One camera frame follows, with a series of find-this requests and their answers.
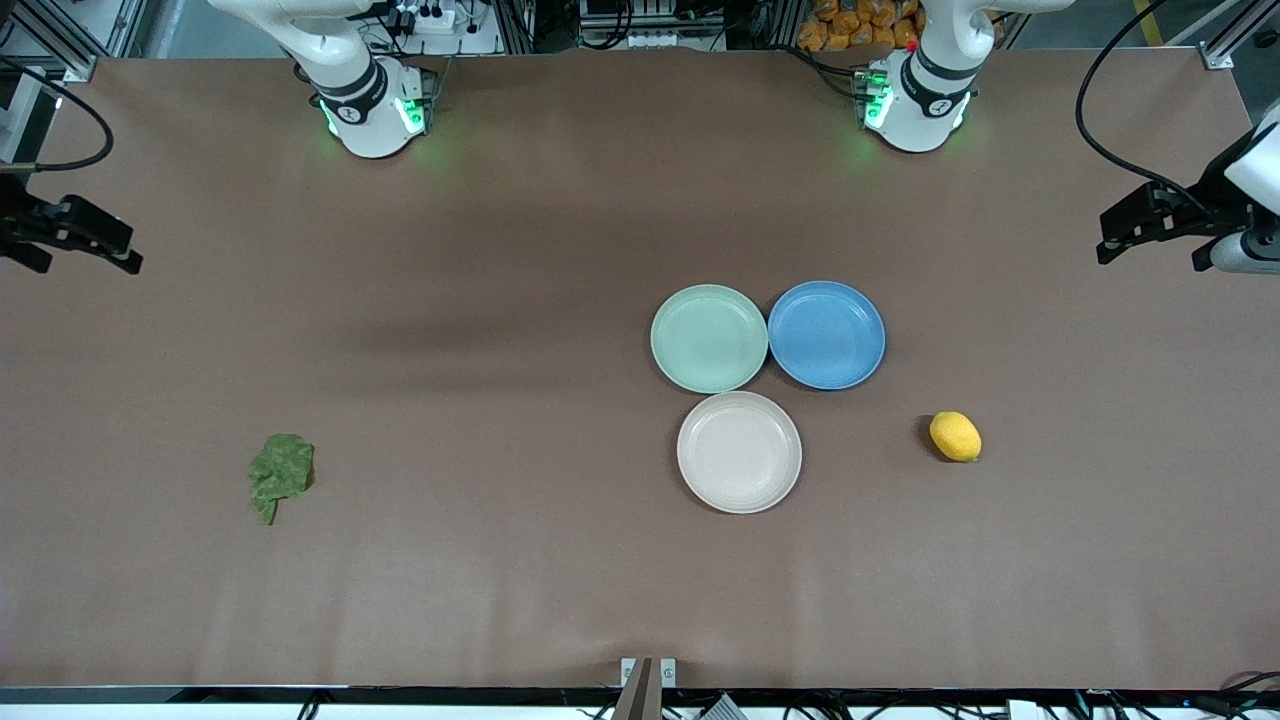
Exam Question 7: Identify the green lettuce leaf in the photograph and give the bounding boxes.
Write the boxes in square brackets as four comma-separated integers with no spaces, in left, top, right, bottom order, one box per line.
[248,433,316,526]

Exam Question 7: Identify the mint green plate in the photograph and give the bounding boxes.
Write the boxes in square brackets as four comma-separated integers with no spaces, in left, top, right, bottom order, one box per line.
[650,284,770,394]

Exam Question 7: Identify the orange snack bag pile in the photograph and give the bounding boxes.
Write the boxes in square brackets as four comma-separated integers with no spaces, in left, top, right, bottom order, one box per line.
[797,0,923,53]

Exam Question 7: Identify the aluminium frame profile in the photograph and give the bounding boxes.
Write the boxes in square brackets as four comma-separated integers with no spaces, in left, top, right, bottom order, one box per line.
[0,0,101,84]
[1195,0,1280,72]

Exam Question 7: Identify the yellow lemon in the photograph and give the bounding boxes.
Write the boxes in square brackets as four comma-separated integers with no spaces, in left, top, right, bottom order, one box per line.
[929,411,983,463]

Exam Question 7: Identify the off-white plate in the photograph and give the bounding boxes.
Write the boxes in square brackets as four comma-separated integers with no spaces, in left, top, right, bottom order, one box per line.
[676,390,803,515]

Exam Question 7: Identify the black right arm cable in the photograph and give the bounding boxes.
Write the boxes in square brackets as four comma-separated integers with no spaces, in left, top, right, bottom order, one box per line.
[0,55,115,173]

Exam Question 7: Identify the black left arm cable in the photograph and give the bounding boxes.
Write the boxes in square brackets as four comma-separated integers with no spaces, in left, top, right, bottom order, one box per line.
[1074,0,1216,211]

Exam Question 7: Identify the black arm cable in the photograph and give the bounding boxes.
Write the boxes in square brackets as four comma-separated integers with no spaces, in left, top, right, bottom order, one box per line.
[1074,0,1216,211]
[0,55,115,173]

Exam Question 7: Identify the metal table edge bracket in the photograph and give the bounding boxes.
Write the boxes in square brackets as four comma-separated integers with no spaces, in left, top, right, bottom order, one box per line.
[620,657,677,720]

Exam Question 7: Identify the white power strip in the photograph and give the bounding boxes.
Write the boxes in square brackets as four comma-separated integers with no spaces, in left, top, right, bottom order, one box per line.
[385,0,471,33]

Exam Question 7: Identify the blue plate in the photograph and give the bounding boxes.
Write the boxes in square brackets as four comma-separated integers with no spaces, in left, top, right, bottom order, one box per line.
[767,280,887,391]

